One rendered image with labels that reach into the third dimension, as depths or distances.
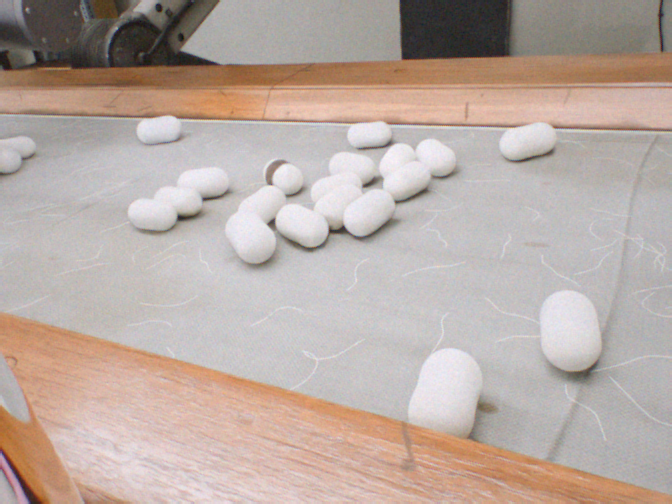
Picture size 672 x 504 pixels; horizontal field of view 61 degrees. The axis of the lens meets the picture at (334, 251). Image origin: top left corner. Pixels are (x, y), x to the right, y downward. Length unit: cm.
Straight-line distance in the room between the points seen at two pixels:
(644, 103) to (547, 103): 6
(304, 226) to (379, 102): 21
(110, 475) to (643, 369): 17
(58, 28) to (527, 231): 38
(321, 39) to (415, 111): 231
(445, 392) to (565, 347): 5
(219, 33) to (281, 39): 37
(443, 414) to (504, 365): 5
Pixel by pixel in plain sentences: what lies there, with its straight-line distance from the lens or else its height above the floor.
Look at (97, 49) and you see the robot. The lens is 103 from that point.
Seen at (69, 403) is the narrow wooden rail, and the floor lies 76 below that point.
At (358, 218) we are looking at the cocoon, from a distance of 29.
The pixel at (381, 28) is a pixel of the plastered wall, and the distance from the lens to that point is 261.
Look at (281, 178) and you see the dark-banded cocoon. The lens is 35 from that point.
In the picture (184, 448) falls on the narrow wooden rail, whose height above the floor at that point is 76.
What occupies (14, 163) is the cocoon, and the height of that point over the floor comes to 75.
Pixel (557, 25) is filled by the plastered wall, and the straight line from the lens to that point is 239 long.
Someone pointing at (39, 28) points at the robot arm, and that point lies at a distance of 50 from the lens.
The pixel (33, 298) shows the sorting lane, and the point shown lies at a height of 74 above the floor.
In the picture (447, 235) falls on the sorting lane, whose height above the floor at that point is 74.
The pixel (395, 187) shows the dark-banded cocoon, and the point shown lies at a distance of 32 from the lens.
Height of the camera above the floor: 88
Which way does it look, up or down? 30 degrees down
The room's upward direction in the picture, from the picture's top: 9 degrees counter-clockwise
